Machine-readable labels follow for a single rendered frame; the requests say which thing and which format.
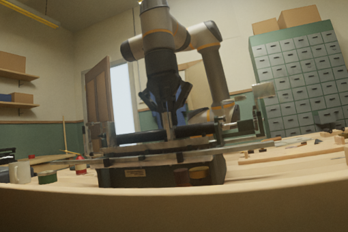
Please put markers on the dark green typewriter body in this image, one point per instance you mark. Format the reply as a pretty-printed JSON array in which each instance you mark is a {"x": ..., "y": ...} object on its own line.
[{"x": 157, "y": 178}]

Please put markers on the red and white can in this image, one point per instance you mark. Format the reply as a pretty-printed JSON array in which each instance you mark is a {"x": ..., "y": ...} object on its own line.
[{"x": 80, "y": 167}]

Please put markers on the bright window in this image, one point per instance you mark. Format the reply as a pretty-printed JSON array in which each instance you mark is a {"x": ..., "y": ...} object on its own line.
[{"x": 122, "y": 97}]

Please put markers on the wooden wall shelf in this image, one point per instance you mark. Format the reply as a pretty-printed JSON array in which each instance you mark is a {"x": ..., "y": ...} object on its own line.
[
  {"x": 19, "y": 74},
  {"x": 19, "y": 105}
]

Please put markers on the grey upright lever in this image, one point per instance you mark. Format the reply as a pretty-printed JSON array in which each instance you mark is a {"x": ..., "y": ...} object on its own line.
[{"x": 167, "y": 125}]

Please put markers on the blue flat box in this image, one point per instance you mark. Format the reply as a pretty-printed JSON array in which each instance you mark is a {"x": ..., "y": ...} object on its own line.
[{"x": 5, "y": 97}]

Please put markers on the green drawer cabinet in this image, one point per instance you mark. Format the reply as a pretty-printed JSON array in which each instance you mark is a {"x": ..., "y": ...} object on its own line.
[{"x": 301, "y": 81}]

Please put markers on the brown wooden door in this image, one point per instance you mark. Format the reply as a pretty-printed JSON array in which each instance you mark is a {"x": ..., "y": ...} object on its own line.
[{"x": 98, "y": 100}]

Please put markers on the white mug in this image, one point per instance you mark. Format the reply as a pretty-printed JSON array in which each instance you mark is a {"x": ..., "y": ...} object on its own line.
[{"x": 21, "y": 172}]

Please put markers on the blue object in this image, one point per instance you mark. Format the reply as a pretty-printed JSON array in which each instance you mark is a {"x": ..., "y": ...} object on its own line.
[{"x": 179, "y": 93}]

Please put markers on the small wooden peg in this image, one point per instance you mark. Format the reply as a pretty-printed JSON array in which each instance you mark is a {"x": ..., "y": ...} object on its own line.
[{"x": 246, "y": 154}]

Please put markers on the large cardboard box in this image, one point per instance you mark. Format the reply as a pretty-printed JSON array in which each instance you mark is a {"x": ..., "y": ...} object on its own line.
[{"x": 299, "y": 16}]

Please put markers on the dark grey box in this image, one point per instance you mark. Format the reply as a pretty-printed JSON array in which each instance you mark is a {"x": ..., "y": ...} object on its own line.
[{"x": 4, "y": 174}]

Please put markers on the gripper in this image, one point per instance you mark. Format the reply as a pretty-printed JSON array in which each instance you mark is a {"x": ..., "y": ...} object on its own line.
[{"x": 161, "y": 73}]

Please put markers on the small red cap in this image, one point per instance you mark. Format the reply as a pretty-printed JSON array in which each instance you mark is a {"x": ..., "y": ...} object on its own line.
[{"x": 31, "y": 156}]

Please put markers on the yellow thin tool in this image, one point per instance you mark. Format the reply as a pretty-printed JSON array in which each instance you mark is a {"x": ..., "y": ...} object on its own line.
[{"x": 69, "y": 152}]

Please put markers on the long wooden tray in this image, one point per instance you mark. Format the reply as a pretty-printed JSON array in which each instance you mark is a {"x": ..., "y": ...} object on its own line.
[{"x": 291, "y": 155}]

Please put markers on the black bench vise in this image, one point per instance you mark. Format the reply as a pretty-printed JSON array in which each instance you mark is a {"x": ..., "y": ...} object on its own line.
[{"x": 327, "y": 126}]

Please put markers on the small cardboard box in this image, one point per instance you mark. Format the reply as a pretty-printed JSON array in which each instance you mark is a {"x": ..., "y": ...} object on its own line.
[{"x": 265, "y": 26}]

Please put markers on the black machine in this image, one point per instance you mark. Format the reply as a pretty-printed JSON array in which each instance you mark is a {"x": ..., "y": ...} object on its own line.
[{"x": 6, "y": 156}]

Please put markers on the brown round knob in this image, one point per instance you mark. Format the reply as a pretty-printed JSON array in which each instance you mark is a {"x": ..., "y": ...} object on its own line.
[{"x": 181, "y": 176}]

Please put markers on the black platen roller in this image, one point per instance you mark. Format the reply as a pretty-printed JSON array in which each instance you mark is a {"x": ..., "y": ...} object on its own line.
[{"x": 141, "y": 137}]

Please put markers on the dark triangular wedge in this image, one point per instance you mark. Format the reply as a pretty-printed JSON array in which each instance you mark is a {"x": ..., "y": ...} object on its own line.
[{"x": 318, "y": 141}]

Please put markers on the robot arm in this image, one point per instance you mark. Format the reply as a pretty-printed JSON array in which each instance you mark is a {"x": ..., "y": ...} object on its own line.
[{"x": 157, "y": 24}]

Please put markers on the thin wooden stick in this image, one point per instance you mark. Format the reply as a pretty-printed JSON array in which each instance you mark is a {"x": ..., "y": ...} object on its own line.
[{"x": 64, "y": 134}]

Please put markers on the silver square paddle lever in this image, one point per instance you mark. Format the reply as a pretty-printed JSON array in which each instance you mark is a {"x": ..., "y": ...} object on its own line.
[{"x": 263, "y": 89}]

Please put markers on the silver typewriter carriage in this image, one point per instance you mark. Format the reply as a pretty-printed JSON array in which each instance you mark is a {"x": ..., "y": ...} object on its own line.
[{"x": 163, "y": 153}]

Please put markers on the grey metal sheet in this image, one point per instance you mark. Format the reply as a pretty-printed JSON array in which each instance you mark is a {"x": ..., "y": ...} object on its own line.
[{"x": 293, "y": 141}]

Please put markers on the green round tin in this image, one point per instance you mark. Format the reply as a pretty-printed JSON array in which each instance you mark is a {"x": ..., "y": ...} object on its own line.
[{"x": 47, "y": 178}]

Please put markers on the small wooden block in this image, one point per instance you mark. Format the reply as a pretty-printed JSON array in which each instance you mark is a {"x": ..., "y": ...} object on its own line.
[{"x": 339, "y": 139}]

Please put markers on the flat wooden board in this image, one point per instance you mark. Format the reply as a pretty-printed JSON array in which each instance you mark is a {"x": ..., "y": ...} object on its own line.
[{"x": 46, "y": 159}]

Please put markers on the yellow round knob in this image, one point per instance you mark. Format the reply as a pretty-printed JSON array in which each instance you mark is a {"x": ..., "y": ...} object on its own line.
[{"x": 199, "y": 172}]

